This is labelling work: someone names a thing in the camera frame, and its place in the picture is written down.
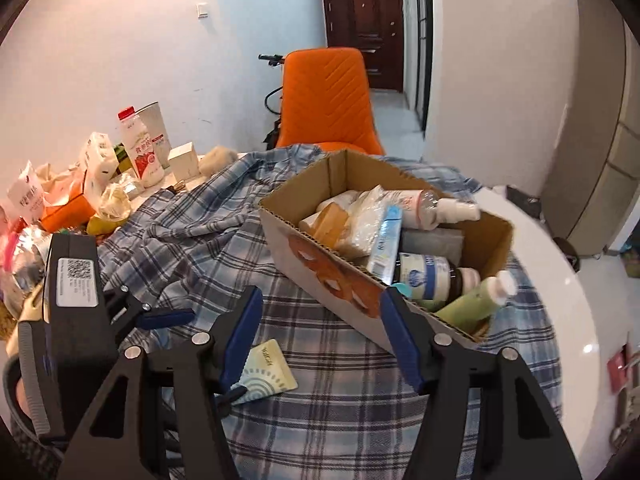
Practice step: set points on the white tissue pack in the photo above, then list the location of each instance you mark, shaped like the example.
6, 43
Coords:
100, 167

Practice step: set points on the black bicycle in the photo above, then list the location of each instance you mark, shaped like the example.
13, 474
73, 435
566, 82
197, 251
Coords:
272, 58

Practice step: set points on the beige soap packet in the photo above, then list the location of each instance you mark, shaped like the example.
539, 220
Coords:
435, 243

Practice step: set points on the small white box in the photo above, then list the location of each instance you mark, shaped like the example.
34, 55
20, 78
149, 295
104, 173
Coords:
183, 161

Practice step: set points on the beige plush toy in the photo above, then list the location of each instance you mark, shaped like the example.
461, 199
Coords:
219, 160

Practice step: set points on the orange chair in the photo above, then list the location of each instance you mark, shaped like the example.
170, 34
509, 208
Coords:
325, 100

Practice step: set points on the crinkled clear plastic packet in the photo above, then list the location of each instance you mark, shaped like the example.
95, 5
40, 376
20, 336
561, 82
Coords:
365, 222

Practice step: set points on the blue white carton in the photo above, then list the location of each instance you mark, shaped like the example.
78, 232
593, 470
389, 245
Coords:
385, 245

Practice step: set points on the cardboard box with pastry print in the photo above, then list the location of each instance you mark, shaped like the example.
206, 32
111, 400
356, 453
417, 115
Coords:
315, 275

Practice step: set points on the strawberry milk bottle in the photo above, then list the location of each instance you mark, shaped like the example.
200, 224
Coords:
145, 160

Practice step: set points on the white packet red print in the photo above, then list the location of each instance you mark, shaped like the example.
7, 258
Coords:
22, 195

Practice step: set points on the silver foil bag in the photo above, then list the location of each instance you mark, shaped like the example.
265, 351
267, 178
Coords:
22, 260

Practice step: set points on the red paper item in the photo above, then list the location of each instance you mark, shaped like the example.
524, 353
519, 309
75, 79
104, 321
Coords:
620, 367

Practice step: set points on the clear spray bottle red label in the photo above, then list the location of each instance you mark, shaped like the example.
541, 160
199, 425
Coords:
425, 209

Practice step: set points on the dark bottle blue white label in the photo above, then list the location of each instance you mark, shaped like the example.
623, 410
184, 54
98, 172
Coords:
425, 272

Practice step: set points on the orange box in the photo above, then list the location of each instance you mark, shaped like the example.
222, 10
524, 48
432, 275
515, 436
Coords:
67, 212

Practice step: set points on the brown soap bar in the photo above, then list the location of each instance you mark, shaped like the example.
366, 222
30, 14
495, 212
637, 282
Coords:
332, 226

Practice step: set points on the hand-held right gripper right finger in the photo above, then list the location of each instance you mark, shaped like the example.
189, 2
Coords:
402, 340

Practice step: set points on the black framed glass door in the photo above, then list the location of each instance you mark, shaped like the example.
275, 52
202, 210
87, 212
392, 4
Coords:
424, 35

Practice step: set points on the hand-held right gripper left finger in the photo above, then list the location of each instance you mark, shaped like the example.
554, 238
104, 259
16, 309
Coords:
240, 332

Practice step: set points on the pale green tube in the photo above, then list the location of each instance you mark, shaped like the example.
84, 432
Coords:
465, 305

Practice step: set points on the dark brown door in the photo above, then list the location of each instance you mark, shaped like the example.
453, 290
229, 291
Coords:
360, 10

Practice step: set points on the white wall switch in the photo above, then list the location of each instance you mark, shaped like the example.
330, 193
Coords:
203, 10

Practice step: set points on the white lotion bottle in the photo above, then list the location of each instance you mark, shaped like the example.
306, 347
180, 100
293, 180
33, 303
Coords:
340, 201

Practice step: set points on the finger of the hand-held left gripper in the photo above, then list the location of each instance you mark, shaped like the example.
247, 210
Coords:
165, 318
226, 402

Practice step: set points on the blue plaid blanket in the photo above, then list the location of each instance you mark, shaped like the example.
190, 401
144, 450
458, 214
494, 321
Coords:
325, 375

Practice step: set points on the yellow crinkled plastic bag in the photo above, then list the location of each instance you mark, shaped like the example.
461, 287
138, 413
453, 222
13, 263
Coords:
111, 210

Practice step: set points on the light blue sunscreen tube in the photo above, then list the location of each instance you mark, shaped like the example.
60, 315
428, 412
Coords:
270, 375

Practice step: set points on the green box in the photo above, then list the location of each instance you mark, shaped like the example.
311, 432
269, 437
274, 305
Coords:
120, 157

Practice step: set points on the teal tube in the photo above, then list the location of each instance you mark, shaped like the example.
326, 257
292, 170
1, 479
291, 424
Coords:
400, 288

